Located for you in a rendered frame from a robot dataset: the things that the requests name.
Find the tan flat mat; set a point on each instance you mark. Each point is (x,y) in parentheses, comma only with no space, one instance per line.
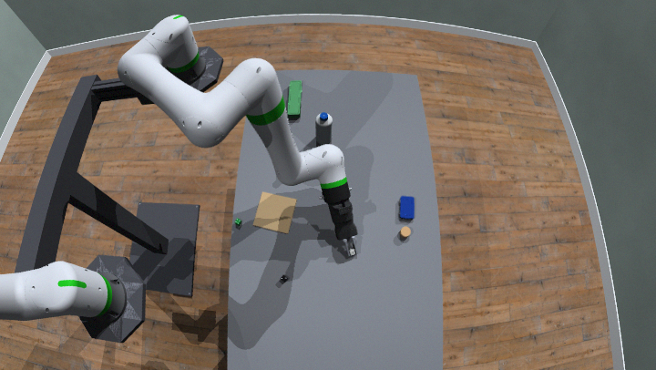
(275,212)

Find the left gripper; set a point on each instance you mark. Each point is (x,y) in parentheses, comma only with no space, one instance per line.
(341,195)

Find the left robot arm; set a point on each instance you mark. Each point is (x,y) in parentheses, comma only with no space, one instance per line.
(252,89)

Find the tan cylinder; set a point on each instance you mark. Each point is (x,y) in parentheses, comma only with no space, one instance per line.
(405,232)

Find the grey bottle with blue cap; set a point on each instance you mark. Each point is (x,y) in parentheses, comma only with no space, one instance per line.
(324,123)

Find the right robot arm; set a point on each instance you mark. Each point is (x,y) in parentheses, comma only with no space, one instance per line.
(61,288)

